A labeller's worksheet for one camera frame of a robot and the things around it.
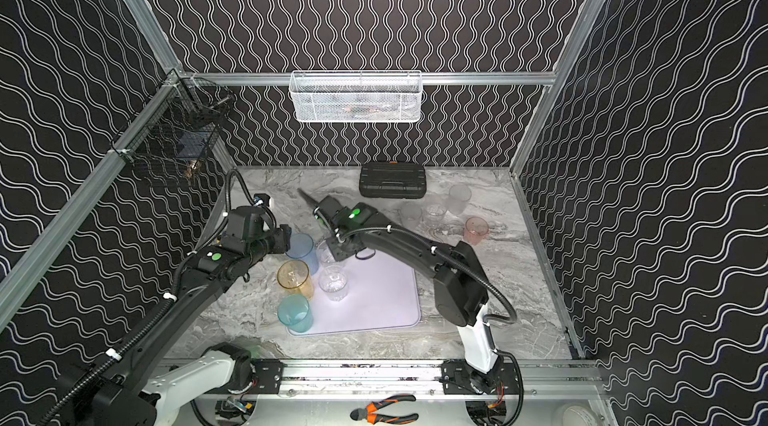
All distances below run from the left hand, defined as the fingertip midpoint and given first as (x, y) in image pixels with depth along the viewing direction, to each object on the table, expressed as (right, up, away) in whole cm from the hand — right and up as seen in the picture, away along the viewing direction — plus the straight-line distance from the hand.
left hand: (279, 224), depth 79 cm
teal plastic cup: (+3, -24, +3) cm, 25 cm away
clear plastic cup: (+13, -17, +9) cm, 23 cm away
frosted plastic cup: (+54, +8, +25) cm, 60 cm away
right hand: (+17, -6, +6) cm, 19 cm away
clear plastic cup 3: (+45, +1, +26) cm, 52 cm away
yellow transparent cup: (+3, -14, +3) cm, 15 cm away
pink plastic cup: (+59, -3, +24) cm, 64 cm away
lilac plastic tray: (+28, -22, +8) cm, 36 cm away
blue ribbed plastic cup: (+2, -9, +16) cm, 18 cm away
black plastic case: (+31, +14, +31) cm, 46 cm away
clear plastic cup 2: (+10, -10, +12) cm, 18 cm away
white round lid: (+73, -44, -9) cm, 86 cm away
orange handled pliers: (+24, -43, -10) cm, 50 cm away
